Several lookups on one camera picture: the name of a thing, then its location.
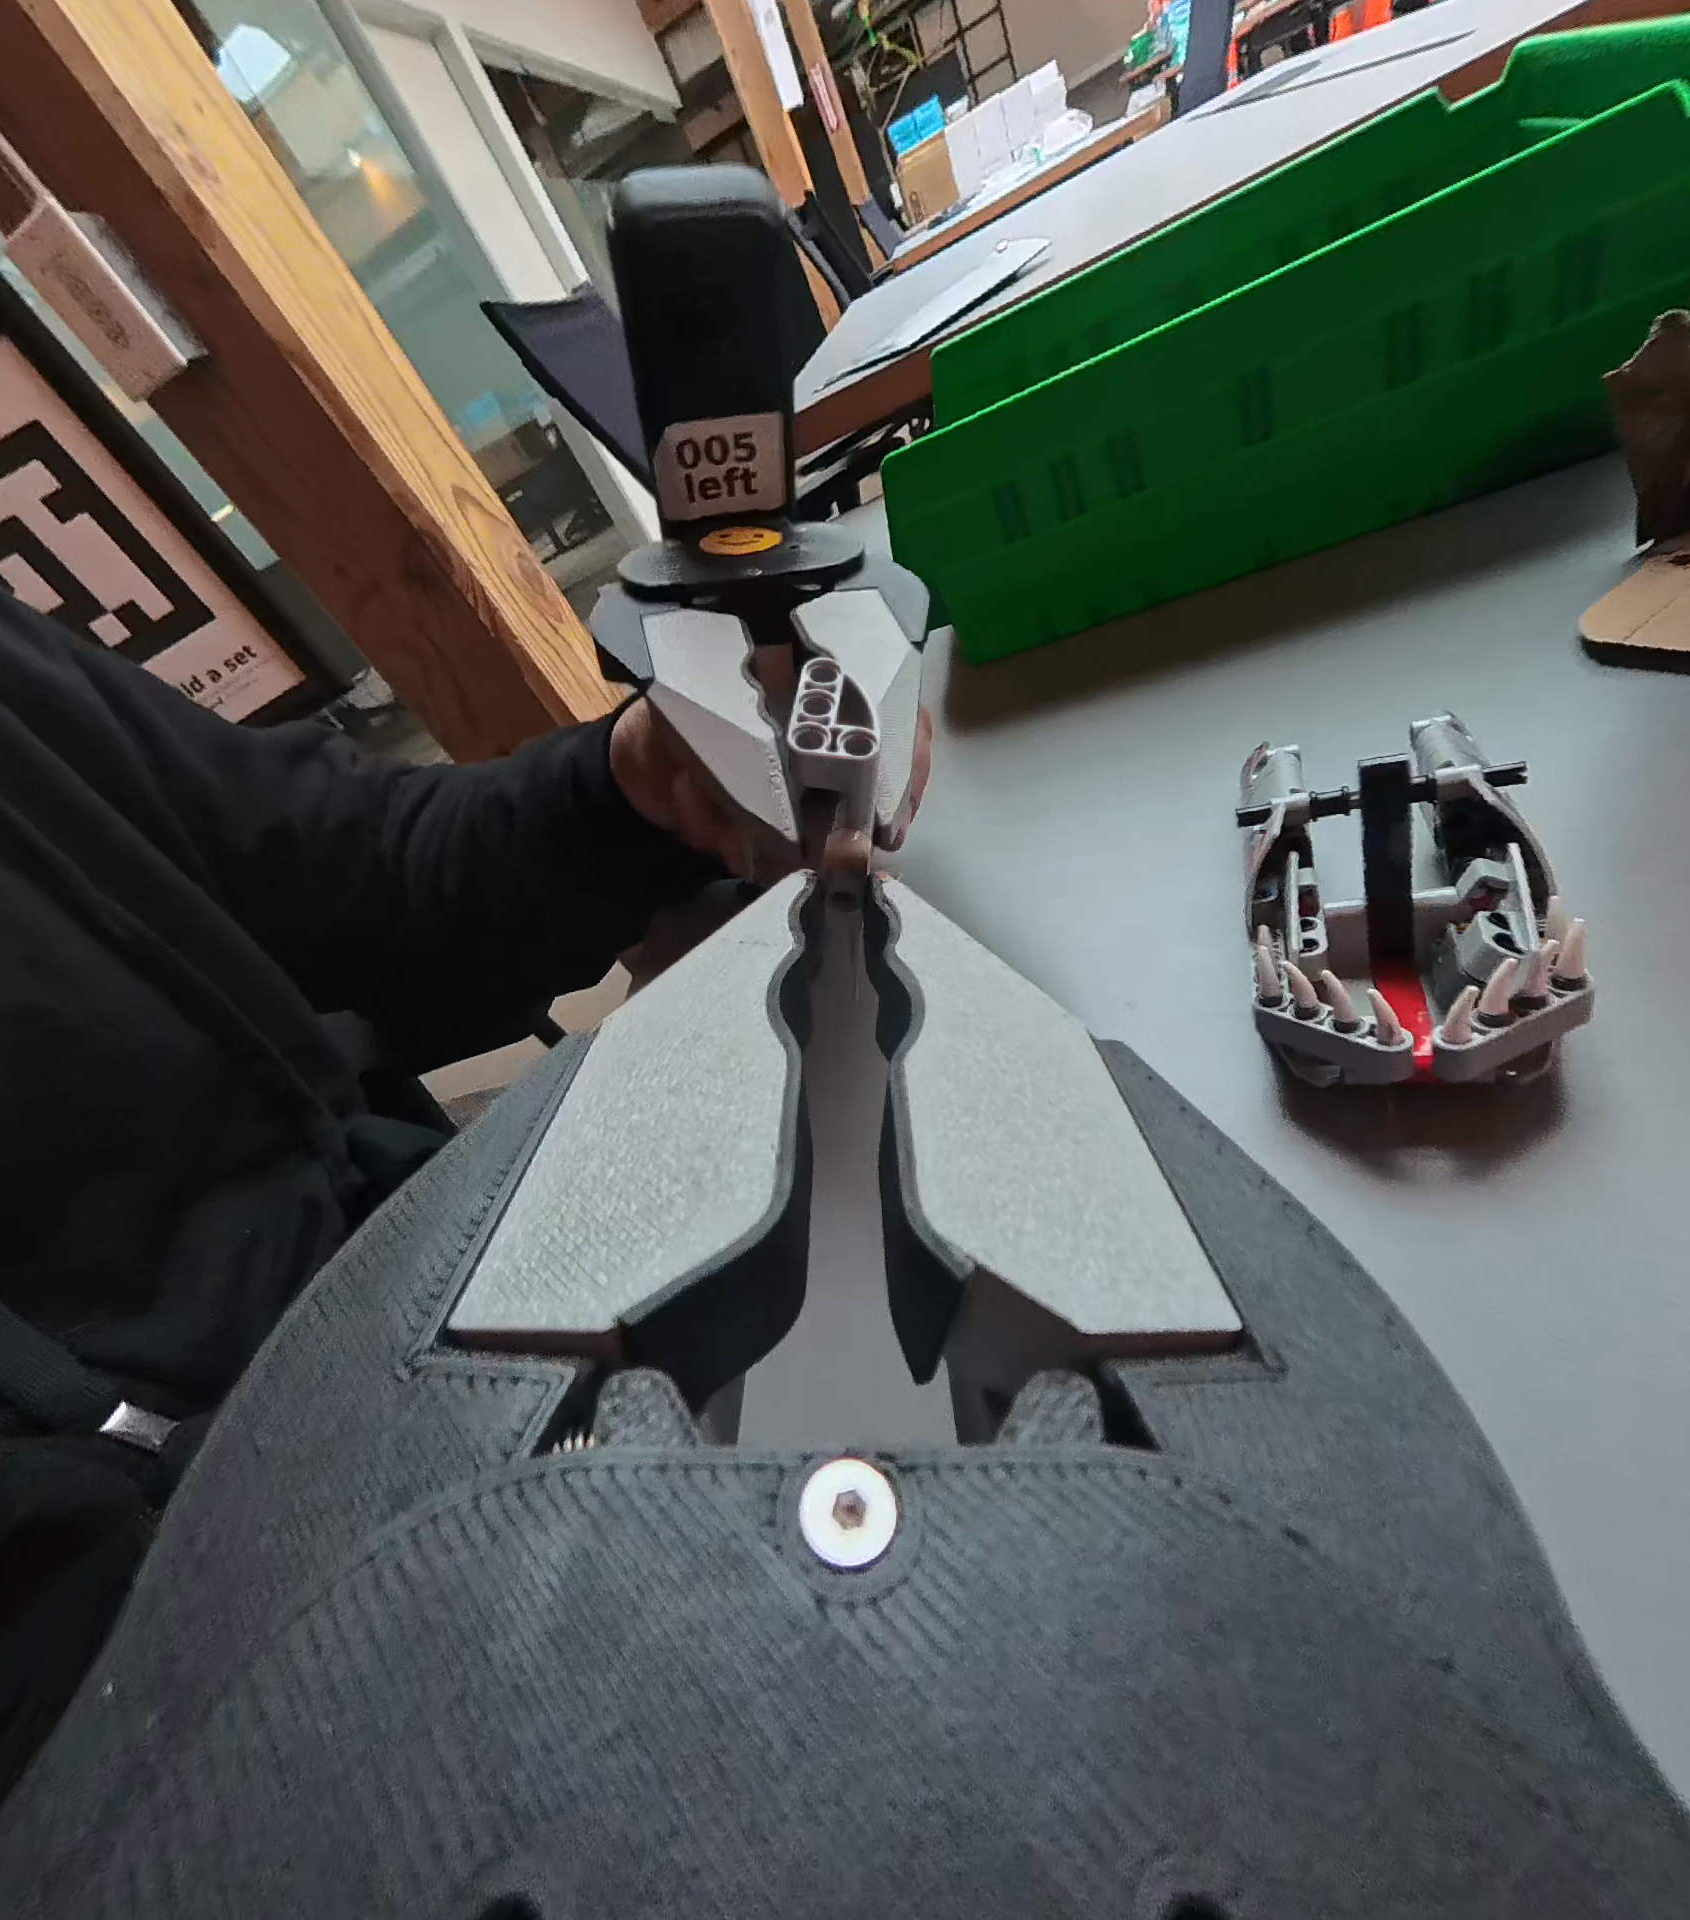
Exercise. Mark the grey toothed lego model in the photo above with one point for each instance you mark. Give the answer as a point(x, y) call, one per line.
point(1491, 1051)

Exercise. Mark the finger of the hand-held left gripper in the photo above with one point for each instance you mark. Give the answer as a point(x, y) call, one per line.
point(710, 690)
point(853, 622)

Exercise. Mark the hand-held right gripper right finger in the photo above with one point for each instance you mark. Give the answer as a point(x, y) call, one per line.
point(1054, 1184)

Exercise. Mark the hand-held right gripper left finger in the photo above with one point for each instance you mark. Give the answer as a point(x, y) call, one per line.
point(621, 1170)

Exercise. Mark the person's left hand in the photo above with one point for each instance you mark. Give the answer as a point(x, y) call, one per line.
point(664, 780)

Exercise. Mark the framed black-white code sign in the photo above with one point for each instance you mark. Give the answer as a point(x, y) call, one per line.
point(35, 525)

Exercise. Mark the black chair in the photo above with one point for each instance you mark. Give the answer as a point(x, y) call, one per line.
point(568, 361)

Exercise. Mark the grey lego beam piece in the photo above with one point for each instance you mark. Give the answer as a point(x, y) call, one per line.
point(822, 721)

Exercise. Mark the person's black clothing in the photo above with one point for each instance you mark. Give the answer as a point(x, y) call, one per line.
point(35, 1051)

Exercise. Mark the stack of white boxes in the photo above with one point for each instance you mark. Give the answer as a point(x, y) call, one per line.
point(1011, 112)

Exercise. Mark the person's left forearm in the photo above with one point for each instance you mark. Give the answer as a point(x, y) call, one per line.
point(485, 854)

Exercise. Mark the slim wooden post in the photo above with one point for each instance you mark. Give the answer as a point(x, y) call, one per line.
point(770, 104)

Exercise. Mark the grey electrical box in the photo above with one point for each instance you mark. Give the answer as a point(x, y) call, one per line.
point(110, 300)

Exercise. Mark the thick wooden post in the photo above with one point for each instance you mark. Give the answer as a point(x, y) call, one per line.
point(291, 374)

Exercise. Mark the green plastic bin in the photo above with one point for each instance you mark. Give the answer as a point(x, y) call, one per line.
point(1310, 480)
point(1234, 248)

